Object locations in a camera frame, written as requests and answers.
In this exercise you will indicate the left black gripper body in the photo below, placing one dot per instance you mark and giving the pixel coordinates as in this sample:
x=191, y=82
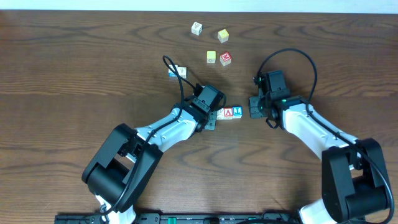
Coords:
x=211, y=120

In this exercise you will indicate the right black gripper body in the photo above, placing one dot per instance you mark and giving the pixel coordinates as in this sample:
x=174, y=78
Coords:
x=258, y=107

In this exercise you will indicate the white airplane block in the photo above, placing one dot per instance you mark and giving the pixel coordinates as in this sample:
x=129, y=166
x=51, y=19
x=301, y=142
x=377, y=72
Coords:
x=220, y=114

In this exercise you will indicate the red letter A block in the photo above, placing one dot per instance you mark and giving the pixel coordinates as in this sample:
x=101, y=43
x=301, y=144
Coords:
x=228, y=113

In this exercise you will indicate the blue letter block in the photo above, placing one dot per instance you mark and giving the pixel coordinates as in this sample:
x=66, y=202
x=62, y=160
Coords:
x=237, y=112

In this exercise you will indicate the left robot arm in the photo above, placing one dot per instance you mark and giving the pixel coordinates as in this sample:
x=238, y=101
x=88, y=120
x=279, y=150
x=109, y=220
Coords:
x=120, y=170

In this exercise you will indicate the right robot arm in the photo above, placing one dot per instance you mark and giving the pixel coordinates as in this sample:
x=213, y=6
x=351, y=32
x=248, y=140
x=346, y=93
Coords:
x=354, y=177

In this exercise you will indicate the plain hand sign block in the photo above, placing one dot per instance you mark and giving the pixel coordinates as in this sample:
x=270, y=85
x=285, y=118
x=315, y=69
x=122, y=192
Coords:
x=182, y=71

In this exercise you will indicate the yellow block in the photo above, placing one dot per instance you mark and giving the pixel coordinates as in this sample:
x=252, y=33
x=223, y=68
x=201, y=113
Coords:
x=223, y=35
x=211, y=56

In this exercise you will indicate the red letter M block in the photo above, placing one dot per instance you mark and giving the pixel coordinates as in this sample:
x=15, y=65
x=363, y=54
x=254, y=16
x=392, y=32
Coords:
x=225, y=59

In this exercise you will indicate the yellow top block far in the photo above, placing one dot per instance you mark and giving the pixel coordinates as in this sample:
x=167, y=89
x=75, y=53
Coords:
x=223, y=35

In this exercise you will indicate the white block top far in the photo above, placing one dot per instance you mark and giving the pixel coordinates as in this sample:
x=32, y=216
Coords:
x=196, y=28

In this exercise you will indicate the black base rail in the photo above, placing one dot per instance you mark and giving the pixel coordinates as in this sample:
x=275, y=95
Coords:
x=156, y=218

